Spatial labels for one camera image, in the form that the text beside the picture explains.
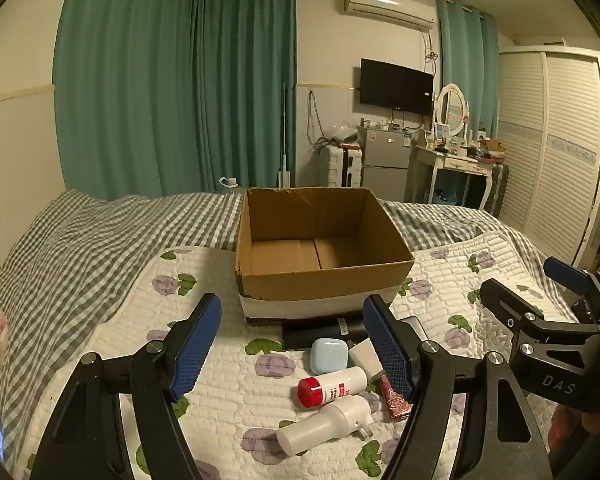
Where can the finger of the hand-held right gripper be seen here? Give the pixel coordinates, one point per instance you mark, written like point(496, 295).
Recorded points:
point(500, 297)
point(562, 269)

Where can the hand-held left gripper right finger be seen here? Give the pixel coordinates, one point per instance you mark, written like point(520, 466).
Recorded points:
point(387, 350)

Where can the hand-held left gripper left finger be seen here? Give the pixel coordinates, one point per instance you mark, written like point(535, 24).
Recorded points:
point(195, 350)

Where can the white charger block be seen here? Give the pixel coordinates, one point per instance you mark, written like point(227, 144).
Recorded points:
point(362, 357)

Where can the red patterned small pack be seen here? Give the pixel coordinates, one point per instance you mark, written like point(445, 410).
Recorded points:
point(395, 402)

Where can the white bottle with red cap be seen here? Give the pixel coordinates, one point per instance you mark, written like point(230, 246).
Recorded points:
point(340, 382)

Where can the light blue earbud case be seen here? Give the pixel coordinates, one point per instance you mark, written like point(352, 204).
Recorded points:
point(329, 355)

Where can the black remote control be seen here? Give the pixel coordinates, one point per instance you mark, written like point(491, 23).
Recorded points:
point(320, 335)

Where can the brown cardboard box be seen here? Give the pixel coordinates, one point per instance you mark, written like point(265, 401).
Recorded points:
point(305, 285)

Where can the person's right hand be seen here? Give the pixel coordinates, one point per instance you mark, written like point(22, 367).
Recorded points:
point(562, 430)

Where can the white floral quilt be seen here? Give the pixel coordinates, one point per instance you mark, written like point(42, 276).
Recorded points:
point(220, 410)

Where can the dark suitcase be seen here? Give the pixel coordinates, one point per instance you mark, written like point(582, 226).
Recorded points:
point(496, 187)

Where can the blue basket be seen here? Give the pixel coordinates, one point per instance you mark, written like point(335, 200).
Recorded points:
point(445, 196)

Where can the white slatted wardrobe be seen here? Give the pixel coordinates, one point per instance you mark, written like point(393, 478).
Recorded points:
point(555, 150)

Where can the small brown box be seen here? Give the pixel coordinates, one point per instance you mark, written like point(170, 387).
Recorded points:
point(492, 146)

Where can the white dressing table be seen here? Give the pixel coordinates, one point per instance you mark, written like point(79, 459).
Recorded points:
point(455, 162)

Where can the silver small fridge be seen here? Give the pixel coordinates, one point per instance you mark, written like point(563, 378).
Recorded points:
point(386, 165)

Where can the white suitcase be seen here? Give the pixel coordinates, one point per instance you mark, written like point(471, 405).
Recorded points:
point(341, 167)

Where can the oval white-framed mirror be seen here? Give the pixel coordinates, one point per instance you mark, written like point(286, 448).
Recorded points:
point(451, 107)

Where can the white flat mop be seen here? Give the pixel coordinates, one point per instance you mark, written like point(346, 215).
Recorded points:
point(283, 160)

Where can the clear plastic bag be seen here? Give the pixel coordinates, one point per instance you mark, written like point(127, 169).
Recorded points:
point(344, 134)

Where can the light green curtain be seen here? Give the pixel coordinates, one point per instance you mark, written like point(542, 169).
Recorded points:
point(467, 60)

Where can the white air conditioner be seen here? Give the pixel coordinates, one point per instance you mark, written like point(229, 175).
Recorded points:
point(387, 7)

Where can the black wall television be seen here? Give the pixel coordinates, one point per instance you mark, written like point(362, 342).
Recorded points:
point(395, 85)

